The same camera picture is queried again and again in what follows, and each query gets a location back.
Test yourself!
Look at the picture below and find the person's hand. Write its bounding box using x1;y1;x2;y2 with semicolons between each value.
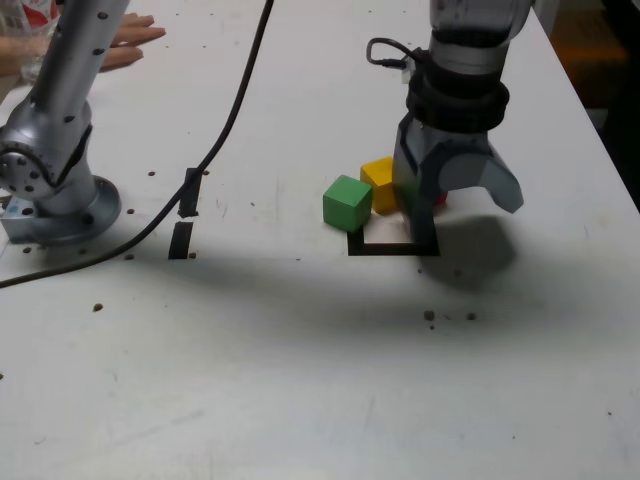
98;13;167;72

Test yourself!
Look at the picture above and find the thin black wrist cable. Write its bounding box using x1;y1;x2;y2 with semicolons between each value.
366;37;427;76

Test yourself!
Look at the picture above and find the clear plastic bottle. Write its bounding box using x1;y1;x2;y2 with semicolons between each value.
0;0;64;86

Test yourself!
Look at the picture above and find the thick black cable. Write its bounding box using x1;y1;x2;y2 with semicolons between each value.
0;0;276;290

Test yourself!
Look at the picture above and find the black tape square outline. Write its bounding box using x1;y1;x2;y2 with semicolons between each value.
346;212;441;258

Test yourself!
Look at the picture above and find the black tape strip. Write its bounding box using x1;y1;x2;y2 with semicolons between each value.
167;167;204;260

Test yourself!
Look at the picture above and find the yellow cube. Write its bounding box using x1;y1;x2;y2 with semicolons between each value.
359;156;402;215

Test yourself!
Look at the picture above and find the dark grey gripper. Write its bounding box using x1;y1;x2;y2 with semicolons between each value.
393;118;525;247

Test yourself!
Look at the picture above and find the green cube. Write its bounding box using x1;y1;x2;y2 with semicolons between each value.
322;174;374;232

